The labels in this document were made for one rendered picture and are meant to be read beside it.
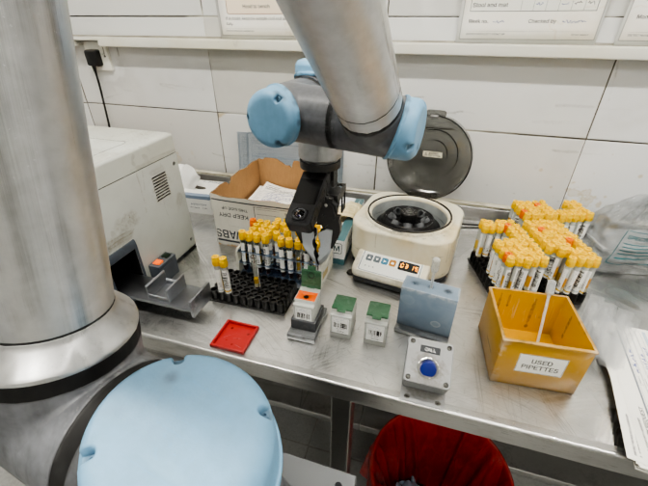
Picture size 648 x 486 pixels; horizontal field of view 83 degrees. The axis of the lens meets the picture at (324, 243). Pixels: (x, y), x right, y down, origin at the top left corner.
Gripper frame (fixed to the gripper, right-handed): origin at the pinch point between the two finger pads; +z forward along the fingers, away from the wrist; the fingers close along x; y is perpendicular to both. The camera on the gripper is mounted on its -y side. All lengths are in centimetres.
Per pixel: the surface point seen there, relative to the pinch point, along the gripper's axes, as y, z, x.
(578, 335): -3.1, 3.1, -45.6
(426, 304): -2.1, 3.8, -21.6
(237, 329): -11.8, 11.1, 12.6
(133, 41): 45, -34, 72
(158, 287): -10.0, 6.7, 31.2
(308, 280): -3.9, 2.1, 0.6
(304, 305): -8.5, 4.3, -0.2
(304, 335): -10.4, 9.9, -0.7
